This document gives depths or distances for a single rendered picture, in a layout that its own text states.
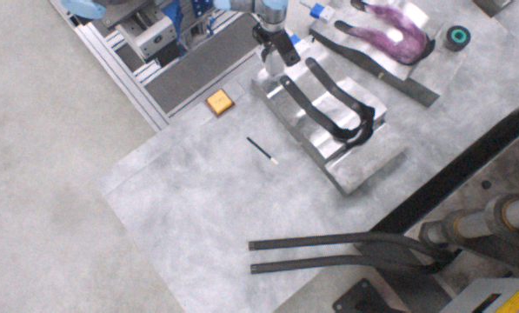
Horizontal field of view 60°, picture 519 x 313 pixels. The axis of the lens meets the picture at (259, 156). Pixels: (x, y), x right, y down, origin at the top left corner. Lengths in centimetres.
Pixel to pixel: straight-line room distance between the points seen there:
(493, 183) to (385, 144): 40
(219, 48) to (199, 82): 21
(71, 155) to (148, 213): 109
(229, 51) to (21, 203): 132
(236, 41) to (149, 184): 108
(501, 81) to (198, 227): 117
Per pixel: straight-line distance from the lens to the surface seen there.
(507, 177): 173
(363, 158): 150
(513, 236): 113
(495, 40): 189
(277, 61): 150
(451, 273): 161
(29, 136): 268
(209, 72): 230
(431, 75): 161
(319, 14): 168
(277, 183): 150
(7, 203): 263
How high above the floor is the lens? 227
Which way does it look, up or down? 75 degrees down
